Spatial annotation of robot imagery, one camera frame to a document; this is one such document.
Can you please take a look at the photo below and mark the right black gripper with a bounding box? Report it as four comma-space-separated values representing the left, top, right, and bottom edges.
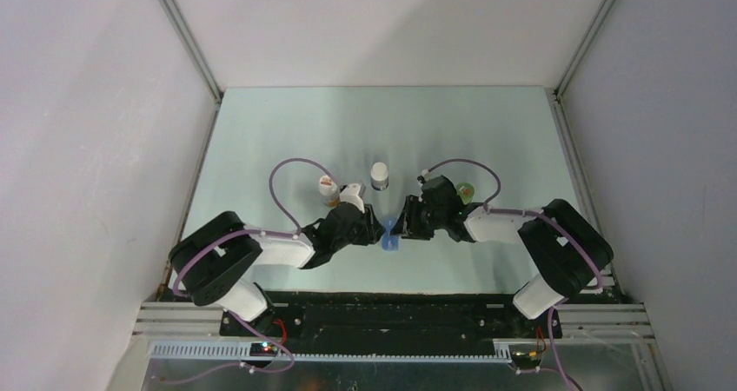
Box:
389, 195, 446, 241

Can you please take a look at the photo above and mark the green pill bottle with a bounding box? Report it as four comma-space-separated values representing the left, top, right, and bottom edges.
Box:
455, 182, 475, 204

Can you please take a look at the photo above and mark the white bottle orange label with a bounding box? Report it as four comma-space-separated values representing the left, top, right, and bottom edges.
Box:
318, 175, 340, 208

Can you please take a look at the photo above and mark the blue pill organizer box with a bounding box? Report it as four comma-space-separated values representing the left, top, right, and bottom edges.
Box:
381, 217, 400, 252

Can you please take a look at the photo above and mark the white pill bottle blue label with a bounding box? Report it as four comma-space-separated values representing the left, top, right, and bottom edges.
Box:
370, 162, 389, 191

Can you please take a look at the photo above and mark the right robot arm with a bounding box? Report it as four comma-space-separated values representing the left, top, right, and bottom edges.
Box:
391, 176, 614, 337

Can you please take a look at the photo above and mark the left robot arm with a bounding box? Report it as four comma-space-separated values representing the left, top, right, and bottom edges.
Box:
169, 202, 385, 336

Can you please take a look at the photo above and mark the left control board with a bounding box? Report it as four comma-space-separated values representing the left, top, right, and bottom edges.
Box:
249, 341, 282, 357

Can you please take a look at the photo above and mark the control board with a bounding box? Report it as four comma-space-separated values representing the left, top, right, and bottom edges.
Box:
511, 350, 544, 363
249, 341, 282, 357

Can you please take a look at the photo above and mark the right control board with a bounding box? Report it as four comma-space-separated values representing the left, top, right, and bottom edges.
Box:
511, 350, 544, 363

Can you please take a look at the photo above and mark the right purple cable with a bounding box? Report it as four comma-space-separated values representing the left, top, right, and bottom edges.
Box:
426, 158, 606, 391

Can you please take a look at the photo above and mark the purple cable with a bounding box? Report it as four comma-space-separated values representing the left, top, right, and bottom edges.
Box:
426, 158, 606, 391
171, 157, 341, 372

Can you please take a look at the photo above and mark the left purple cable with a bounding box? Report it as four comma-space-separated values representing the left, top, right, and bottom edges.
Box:
171, 157, 341, 372

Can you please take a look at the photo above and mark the right aluminium frame post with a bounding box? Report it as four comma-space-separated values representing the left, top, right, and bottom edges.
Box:
554, 0, 618, 100

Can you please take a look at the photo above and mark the aluminium frame post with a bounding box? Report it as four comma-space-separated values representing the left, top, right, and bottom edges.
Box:
158, 0, 224, 103
554, 0, 618, 100

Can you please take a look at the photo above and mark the left aluminium frame post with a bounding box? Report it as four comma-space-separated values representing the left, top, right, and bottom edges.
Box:
158, 0, 224, 103

